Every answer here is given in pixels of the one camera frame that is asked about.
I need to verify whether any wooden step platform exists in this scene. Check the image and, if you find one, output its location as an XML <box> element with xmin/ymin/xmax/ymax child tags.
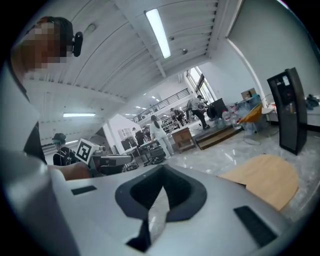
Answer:
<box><xmin>194</xmin><ymin>124</ymin><xmax>245</xmax><ymax>151</ymax></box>

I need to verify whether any person's face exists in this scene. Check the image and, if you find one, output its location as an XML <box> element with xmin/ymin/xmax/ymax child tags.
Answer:
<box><xmin>12</xmin><ymin>21</ymin><xmax>68</xmax><ymax>81</ymax></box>

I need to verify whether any yellow wire chair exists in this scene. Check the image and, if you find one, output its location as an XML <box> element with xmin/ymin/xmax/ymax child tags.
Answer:
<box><xmin>237</xmin><ymin>103</ymin><xmax>263</xmax><ymax>146</ymax></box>

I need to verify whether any blue cloth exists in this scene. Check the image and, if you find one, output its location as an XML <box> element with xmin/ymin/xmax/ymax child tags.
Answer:
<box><xmin>306</xmin><ymin>94</ymin><xmax>320</xmax><ymax>110</ymax></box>

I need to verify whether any black head camera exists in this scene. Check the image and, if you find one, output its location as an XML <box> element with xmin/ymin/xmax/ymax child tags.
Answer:
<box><xmin>71</xmin><ymin>31</ymin><xmax>84</xmax><ymax>58</ymax></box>

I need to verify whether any small round white table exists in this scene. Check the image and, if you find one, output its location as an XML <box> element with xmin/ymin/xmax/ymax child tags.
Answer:
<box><xmin>261</xmin><ymin>93</ymin><xmax>278</xmax><ymax>126</ymax></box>

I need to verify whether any black glass-door cabinet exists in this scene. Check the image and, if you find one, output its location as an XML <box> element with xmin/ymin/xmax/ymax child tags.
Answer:
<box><xmin>266</xmin><ymin>67</ymin><xmax>308</xmax><ymax>156</ymax></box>

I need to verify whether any wooden cabinet with white top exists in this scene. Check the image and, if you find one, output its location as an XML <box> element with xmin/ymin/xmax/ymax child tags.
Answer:
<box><xmin>171</xmin><ymin>127</ymin><xmax>198</xmax><ymax>154</ymax></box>

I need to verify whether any cardboard box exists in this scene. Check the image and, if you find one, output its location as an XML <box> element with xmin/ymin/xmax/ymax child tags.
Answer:
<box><xmin>240</xmin><ymin>87</ymin><xmax>258</xmax><ymax>101</ymax></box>

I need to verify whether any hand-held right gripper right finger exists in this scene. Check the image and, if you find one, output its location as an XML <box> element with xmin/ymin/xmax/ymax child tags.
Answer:
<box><xmin>147</xmin><ymin>164</ymin><xmax>296</xmax><ymax>256</ymax></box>

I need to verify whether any wooden coffee table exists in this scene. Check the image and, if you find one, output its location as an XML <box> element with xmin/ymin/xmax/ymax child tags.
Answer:
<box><xmin>218</xmin><ymin>154</ymin><xmax>300</xmax><ymax>212</ymax></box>

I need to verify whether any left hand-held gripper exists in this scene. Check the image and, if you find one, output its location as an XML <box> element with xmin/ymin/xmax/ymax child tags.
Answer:
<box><xmin>74</xmin><ymin>138</ymin><xmax>133</xmax><ymax>177</ymax></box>

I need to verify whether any long ceiling light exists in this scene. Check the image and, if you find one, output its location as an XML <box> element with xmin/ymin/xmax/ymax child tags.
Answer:
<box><xmin>145</xmin><ymin>8</ymin><xmax>172</xmax><ymax>60</ymax></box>
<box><xmin>62</xmin><ymin>112</ymin><xmax>97</xmax><ymax>118</ymax></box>

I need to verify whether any black equipment case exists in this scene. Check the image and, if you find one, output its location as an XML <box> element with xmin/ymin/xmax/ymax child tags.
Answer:
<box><xmin>207</xmin><ymin>98</ymin><xmax>227</xmax><ymax>121</ymax></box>

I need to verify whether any black railing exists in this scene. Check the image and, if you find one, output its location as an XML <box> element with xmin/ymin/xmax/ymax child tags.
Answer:
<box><xmin>133</xmin><ymin>88</ymin><xmax>192</xmax><ymax>123</ymax></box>

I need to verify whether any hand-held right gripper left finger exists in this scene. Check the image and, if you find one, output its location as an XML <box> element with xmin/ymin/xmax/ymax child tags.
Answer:
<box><xmin>51</xmin><ymin>163</ymin><xmax>166</xmax><ymax>256</ymax></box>

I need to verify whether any grey desk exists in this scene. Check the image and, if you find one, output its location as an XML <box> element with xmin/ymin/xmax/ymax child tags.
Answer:
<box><xmin>136</xmin><ymin>138</ymin><xmax>163</xmax><ymax>165</ymax></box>

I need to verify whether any person's left forearm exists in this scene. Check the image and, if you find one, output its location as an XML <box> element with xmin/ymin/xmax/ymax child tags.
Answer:
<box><xmin>47</xmin><ymin>162</ymin><xmax>92</xmax><ymax>181</ymax></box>

